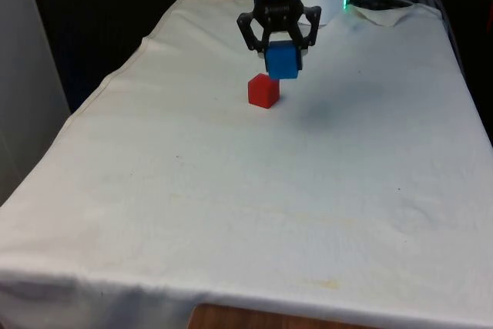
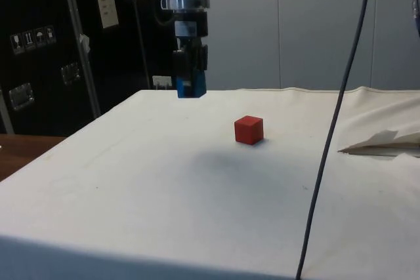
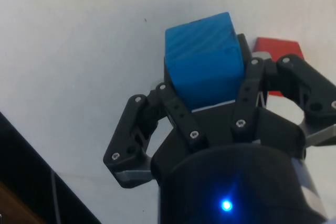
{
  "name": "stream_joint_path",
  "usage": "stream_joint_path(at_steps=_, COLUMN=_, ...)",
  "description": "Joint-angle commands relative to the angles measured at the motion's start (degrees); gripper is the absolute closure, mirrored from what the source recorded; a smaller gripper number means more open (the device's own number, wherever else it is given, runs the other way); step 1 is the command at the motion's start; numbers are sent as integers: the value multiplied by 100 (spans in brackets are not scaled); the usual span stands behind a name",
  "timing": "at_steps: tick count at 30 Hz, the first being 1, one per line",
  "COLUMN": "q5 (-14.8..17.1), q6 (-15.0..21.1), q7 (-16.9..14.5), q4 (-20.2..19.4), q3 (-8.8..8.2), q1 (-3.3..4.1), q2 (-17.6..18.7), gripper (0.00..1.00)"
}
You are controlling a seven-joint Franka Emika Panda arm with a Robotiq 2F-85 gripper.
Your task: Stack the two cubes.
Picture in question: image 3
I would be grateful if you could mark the blue cube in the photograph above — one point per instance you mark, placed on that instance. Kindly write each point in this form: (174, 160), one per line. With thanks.
(204, 64)

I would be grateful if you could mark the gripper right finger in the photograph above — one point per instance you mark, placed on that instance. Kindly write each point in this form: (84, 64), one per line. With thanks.
(248, 95)

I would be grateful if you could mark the red cube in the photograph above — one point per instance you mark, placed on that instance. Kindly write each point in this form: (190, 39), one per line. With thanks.
(278, 48)

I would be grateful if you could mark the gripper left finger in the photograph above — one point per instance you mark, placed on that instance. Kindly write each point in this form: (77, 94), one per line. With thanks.
(123, 140)

